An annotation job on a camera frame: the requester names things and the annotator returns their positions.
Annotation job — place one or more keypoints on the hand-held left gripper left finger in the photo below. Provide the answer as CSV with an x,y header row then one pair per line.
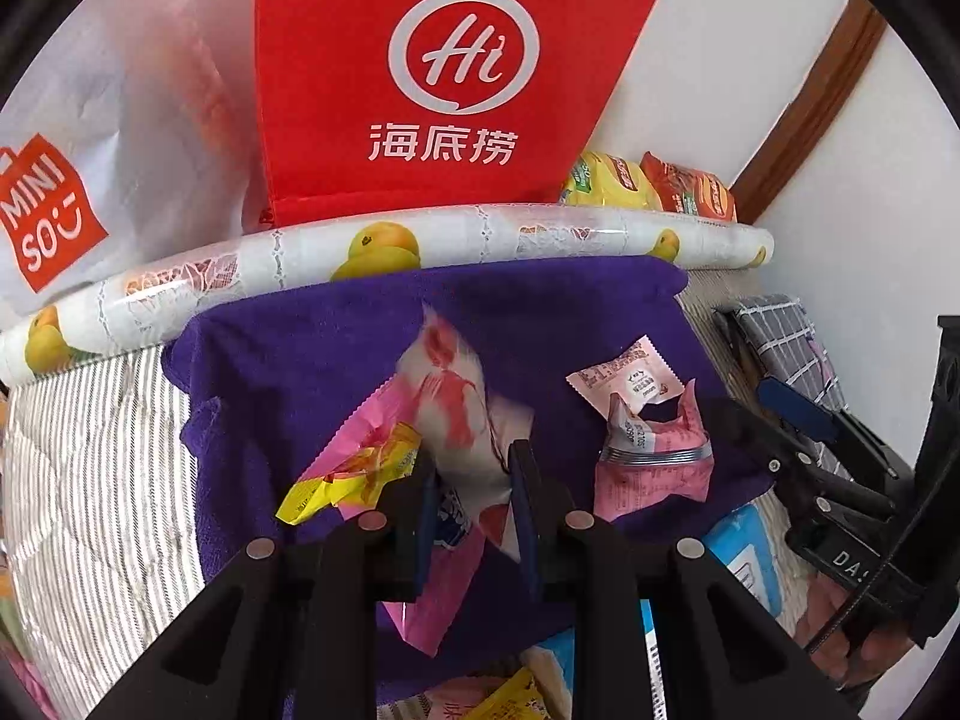
x,y
429,532

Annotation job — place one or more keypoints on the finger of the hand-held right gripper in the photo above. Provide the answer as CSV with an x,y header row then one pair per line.
x,y
795,401
757,435

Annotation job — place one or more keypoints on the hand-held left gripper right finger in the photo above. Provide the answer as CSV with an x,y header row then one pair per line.
x,y
523,517

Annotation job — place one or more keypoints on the yellow snack wrapper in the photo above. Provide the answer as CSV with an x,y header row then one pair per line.
x,y
337,487

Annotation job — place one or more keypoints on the pink packet with silver band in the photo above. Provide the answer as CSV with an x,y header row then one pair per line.
x,y
652,476

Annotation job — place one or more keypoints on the pink packet with blue print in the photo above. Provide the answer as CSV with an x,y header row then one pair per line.
x,y
457,405

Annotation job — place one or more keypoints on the pink sachet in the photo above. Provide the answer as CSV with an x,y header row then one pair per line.
x,y
622,379

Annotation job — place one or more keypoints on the yellow snack packet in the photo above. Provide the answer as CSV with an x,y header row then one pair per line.
x,y
510,701

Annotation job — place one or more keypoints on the person's right hand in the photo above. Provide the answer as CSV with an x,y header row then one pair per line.
x,y
862,645

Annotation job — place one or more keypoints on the grey checked cloth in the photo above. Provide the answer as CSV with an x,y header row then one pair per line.
x,y
780,330

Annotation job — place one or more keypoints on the purple towel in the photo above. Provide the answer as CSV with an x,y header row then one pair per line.
x,y
300,345

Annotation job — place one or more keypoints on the red chip bag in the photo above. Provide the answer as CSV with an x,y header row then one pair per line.
x,y
694,191

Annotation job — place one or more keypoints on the fruit printed paper roll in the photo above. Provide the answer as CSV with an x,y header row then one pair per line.
x,y
525,229

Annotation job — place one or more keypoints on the yellow chip bag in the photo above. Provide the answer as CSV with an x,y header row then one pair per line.
x,y
607,180

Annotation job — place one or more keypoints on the pink cloth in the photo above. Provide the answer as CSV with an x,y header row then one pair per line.
x,y
34,694

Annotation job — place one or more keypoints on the red paper bag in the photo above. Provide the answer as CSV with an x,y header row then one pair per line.
x,y
337,90

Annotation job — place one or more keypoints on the white plastic shopping bag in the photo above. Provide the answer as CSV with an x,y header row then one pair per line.
x,y
150,165

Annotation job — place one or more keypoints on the brown wooden door frame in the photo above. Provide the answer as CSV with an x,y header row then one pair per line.
x,y
810,112

